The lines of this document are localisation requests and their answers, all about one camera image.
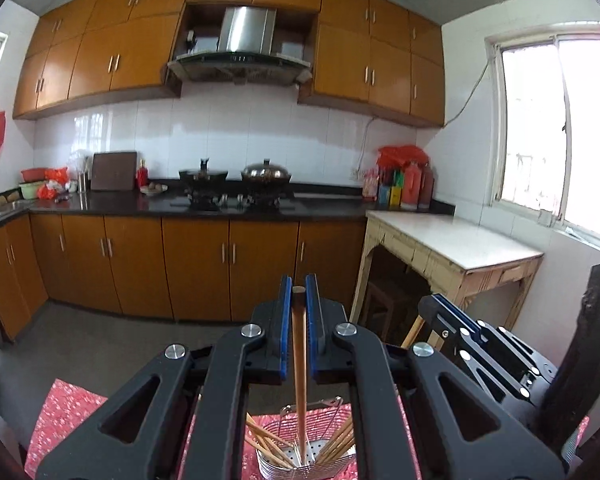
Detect gas stove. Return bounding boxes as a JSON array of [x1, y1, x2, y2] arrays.
[[170, 186, 297, 212]]

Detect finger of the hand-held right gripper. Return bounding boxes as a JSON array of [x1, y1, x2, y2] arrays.
[[431, 293, 542, 382], [417, 296, 532, 407]]

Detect pale wooden side table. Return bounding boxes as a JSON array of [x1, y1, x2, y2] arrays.
[[354, 209, 546, 352]]

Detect metal wire chopstick holder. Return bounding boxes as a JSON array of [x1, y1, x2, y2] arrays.
[[253, 396, 354, 480]]

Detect orange wooden base cabinets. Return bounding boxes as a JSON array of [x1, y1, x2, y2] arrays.
[[0, 210, 368, 343]]

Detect red sauce bottle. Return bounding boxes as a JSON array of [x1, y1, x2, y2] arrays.
[[401, 162, 424, 210]]

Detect dark wooden stool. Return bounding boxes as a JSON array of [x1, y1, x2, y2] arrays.
[[364, 279, 417, 342]]

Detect large sliding window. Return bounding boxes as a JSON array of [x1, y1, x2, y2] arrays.
[[484, 21, 600, 262]]

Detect black wok with lid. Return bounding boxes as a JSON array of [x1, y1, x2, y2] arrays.
[[178, 157, 230, 184]]

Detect wok with steel lid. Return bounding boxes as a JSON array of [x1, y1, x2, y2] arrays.
[[240, 158, 292, 184]]

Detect steel kitchen sink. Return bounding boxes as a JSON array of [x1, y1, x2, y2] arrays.
[[0, 199, 32, 227]]

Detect green plastic basin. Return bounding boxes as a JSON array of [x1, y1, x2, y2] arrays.
[[18, 181, 49, 200]]

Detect dark wooden cutting board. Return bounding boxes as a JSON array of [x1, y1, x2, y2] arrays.
[[90, 150, 139, 192]]

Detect pink floral tablecloth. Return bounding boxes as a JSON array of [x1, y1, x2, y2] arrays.
[[25, 377, 592, 480]]

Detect dark sauce bottle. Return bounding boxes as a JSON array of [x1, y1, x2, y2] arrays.
[[418, 162, 435, 211]]

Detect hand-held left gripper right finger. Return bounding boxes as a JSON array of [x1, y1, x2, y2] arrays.
[[304, 273, 566, 480]]

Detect yellow green seasoning boxes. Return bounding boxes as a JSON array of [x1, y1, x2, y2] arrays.
[[378, 170, 406, 207]]

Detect steel range hood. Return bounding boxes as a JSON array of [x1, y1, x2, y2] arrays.
[[166, 6, 314, 87]]

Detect black kitchen countertop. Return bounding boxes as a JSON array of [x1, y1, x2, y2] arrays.
[[0, 179, 456, 233]]

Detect single wooden chopstick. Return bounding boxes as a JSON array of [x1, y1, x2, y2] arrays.
[[401, 314, 427, 350], [291, 285, 309, 467]]

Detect pink seasoning packet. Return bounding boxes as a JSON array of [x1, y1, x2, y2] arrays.
[[362, 168, 381, 199]]

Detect group of bamboo chopsticks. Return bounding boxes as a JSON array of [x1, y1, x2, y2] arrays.
[[244, 411, 355, 469]]

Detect red bag over bottles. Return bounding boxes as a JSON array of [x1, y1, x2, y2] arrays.
[[377, 144, 426, 169]]

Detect orange wooden wall cabinets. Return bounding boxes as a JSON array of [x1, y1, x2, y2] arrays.
[[12, 0, 447, 129]]

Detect white wall cable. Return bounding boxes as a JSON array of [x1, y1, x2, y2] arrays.
[[356, 45, 496, 173]]

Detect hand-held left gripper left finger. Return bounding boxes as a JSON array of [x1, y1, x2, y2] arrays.
[[35, 274, 293, 480]]

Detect red plastic bag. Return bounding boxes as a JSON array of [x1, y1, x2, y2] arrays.
[[36, 167, 70, 200]]

